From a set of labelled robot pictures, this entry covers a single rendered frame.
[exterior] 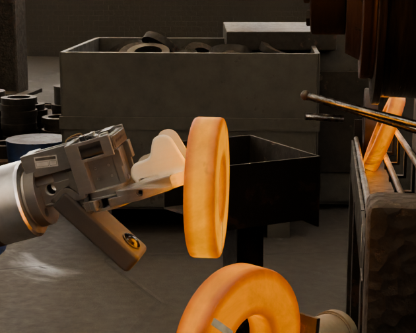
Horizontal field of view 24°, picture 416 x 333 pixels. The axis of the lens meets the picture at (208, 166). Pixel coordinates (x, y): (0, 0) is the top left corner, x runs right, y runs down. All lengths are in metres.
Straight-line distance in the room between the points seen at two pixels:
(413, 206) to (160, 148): 0.30
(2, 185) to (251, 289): 0.33
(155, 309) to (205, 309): 2.21
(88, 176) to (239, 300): 0.25
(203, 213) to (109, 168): 0.13
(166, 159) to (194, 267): 2.46
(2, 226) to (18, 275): 2.38
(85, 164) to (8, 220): 0.11
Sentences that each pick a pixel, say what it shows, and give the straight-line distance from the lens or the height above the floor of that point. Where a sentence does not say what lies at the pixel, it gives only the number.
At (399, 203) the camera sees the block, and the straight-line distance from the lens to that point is 1.13.
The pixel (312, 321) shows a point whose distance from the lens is 0.99.
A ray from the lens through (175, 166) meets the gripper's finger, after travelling 1.05.
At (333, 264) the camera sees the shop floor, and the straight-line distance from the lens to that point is 3.57.
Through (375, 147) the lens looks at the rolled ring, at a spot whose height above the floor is 0.67.
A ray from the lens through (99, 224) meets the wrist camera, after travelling 1.09.
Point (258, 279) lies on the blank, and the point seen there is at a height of 0.77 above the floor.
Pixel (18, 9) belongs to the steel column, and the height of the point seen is 0.72.
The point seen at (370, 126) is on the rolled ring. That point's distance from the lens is 2.38.
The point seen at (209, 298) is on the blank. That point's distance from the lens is 0.89.
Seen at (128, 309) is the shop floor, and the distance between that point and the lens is 3.10.
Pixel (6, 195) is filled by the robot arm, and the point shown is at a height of 0.82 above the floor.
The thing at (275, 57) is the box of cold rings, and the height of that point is 0.73.
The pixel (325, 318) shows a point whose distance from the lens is 1.06.
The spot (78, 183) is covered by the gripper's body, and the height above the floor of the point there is 0.83.
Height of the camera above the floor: 1.07
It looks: 12 degrees down
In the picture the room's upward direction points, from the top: straight up
